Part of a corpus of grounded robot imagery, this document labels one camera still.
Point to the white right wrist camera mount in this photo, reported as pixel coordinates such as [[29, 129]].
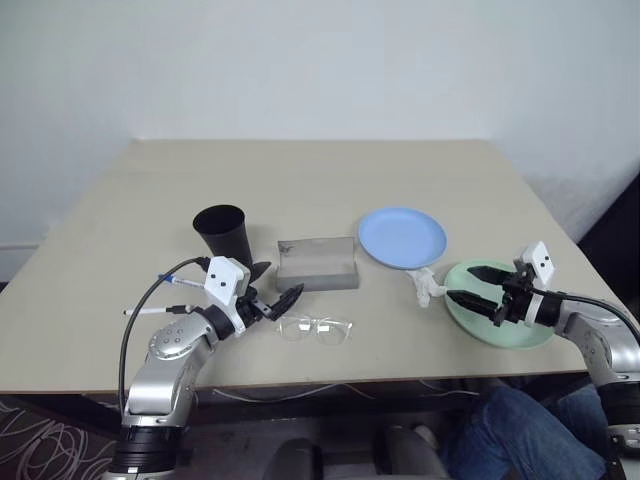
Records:
[[540, 262]]

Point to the green plastic plate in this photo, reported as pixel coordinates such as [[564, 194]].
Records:
[[480, 330]]

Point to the blue plastic plate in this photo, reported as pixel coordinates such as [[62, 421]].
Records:
[[400, 235]]

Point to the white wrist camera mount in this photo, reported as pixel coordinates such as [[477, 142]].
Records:
[[222, 280], [540, 262]]

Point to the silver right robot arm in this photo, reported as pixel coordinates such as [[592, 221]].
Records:
[[600, 340]]

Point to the grey translucent glasses case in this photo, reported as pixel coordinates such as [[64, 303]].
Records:
[[315, 265]]

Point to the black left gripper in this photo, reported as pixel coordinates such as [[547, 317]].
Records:
[[252, 310]]

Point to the person's legs in blue jeans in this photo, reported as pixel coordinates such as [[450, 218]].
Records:
[[500, 425]]

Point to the dark cabinet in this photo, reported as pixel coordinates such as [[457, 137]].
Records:
[[615, 235]]

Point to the black plastic cup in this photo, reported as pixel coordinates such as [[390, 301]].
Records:
[[225, 240]]

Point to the white tissue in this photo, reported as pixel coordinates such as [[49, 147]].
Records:
[[424, 287]]

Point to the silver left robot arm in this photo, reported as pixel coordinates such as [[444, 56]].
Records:
[[170, 345]]

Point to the black capped whiteboard marker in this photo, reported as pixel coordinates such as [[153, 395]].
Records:
[[150, 311]]

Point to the blue capped whiteboard marker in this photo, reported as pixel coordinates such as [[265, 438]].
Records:
[[182, 282]]

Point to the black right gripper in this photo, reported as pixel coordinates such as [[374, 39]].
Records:
[[515, 302]]

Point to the grey rounded shape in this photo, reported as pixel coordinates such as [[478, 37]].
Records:
[[300, 460]]

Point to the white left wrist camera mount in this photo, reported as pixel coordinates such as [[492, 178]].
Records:
[[222, 280]]

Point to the clear frame eyeglasses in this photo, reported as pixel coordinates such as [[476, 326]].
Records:
[[304, 327]]

